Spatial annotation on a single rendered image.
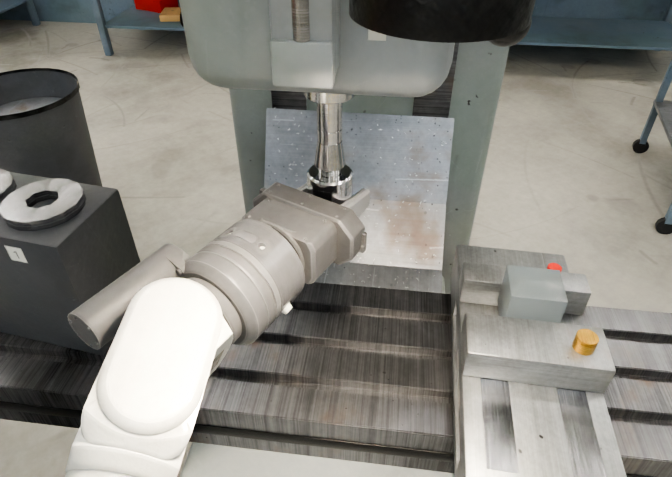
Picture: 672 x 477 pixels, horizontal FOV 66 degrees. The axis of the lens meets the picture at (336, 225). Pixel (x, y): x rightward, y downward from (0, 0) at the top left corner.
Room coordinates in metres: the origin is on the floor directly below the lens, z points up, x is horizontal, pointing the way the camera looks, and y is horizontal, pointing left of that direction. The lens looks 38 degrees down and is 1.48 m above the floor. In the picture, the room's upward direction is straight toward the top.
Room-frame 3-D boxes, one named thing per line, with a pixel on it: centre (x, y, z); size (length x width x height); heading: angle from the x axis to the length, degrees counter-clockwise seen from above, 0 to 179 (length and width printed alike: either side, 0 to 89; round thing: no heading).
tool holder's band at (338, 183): (0.45, 0.01, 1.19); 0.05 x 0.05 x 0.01
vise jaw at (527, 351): (0.37, -0.22, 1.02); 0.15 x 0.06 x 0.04; 81
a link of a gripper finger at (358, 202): (0.43, -0.02, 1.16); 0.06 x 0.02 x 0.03; 148
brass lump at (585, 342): (0.36, -0.26, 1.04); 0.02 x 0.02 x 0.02
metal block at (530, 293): (0.42, -0.23, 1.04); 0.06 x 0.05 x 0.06; 81
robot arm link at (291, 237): (0.37, 0.05, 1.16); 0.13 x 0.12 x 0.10; 58
